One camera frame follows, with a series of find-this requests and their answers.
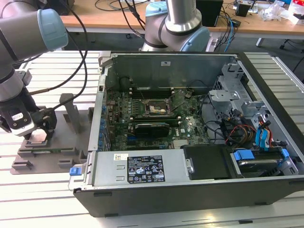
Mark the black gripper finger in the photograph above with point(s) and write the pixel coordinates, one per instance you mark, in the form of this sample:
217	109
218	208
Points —
27	137
51	123

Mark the silver CPU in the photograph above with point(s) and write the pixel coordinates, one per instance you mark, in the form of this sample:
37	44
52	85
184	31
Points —
38	136

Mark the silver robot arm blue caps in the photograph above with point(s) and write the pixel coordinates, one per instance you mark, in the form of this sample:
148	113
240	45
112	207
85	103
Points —
19	28

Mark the CPU socket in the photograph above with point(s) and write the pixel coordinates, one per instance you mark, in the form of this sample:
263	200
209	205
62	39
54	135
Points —
155	108

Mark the grey parts rack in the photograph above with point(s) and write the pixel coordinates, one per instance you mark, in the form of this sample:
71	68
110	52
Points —
69	142

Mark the green RAM stick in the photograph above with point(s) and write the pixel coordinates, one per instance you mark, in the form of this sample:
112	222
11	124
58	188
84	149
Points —
59	150

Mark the blue case latch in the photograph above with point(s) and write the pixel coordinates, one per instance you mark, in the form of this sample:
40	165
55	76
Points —
74	171

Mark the silver power supply unit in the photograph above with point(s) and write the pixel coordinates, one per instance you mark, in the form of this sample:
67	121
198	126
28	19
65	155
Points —
104	166

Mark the black round speaker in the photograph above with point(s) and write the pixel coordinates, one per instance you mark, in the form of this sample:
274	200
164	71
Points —
124	83

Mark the thin metal locking lever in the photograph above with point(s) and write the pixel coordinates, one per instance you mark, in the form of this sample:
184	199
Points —
142	94

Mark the black graphics card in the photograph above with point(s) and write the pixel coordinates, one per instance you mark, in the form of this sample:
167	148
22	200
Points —
152	130

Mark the RAM slot white clips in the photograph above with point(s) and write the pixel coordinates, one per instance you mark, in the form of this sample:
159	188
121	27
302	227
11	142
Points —
156	94
154	118
156	89
173	122

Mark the silver chipset heatsink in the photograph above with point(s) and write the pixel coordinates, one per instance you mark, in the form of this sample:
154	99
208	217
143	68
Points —
181	144

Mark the black PC case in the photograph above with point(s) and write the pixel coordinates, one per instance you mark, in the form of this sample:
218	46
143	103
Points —
166	199

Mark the green motherboard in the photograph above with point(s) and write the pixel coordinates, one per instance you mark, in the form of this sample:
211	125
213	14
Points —
190	128

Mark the black plastic shroud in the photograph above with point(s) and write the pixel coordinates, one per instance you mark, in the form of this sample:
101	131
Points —
209	161

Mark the metal drive cage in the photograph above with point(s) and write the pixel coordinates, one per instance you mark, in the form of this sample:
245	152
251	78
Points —
223	96

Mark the white power strip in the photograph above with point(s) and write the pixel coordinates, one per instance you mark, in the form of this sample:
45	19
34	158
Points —
212	45

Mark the black desktop tower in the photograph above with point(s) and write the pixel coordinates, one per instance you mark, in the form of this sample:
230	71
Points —
209	13

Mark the hard disk in blue carrier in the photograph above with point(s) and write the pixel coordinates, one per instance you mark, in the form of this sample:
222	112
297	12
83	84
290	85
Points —
244	155

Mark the black power adapter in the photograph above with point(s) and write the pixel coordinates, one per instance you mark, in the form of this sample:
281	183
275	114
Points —
236	22

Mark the clear plastic bags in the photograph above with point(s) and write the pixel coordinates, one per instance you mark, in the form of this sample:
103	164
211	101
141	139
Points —
273	10

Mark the red white carton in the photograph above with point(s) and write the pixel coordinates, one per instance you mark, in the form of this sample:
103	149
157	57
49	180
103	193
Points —
298	4

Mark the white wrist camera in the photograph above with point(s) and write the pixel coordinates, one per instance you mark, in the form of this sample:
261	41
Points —
21	126

